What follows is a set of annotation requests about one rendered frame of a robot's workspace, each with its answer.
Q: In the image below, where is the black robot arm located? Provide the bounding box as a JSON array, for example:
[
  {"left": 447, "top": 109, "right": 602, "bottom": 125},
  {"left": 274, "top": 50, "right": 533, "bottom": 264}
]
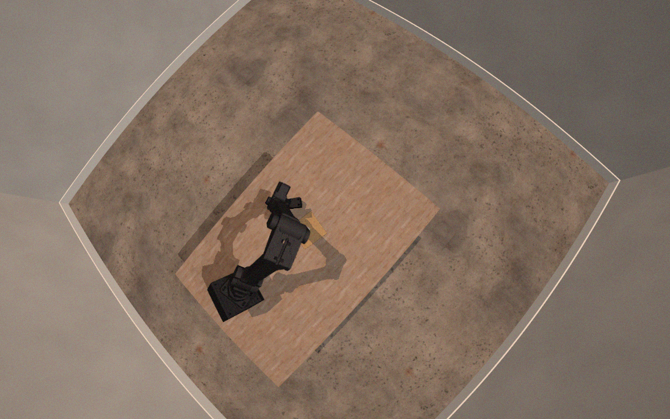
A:
[{"left": 220, "top": 182, "right": 311, "bottom": 308}]

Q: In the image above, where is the orange flat mat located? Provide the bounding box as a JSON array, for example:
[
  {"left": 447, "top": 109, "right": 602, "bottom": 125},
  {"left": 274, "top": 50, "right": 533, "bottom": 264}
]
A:
[{"left": 299, "top": 211, "right": 327, "bottom": 249}]

